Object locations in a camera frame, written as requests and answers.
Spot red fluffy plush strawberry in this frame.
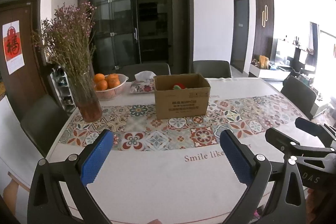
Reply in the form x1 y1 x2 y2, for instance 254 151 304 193
173 83 186 90

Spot person right hand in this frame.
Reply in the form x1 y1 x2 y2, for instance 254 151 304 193
306 188 327 224

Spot right side dark chair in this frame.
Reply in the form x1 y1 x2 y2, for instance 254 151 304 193
281 76 317 120

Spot white tv cabinet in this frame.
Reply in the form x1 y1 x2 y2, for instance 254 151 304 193
249 64 290 81

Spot left side dark chair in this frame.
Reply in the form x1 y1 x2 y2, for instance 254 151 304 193
20 94 69 157

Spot patterned tile table runner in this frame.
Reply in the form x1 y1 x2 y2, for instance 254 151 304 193
59 94 303 151

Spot brown cardboard box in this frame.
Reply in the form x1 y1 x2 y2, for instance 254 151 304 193
154 73 211 119

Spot white shoe rack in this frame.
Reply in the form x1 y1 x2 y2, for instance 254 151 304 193
50 64 76 115

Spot white basket of oranges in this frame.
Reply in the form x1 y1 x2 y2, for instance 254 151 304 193
93 73 129 101

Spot floral tissue box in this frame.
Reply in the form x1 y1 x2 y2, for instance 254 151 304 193
130 71 156 94

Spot dark grey dining chair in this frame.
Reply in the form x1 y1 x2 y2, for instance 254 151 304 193
118 63 170 81

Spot glass vase dried flowers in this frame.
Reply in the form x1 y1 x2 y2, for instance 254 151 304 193
32 0 102 123

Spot red fu calendar poster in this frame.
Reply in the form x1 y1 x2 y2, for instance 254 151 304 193
2 20 25 75

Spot dark glass sliding door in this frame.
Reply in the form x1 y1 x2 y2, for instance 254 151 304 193
90 0 194 74

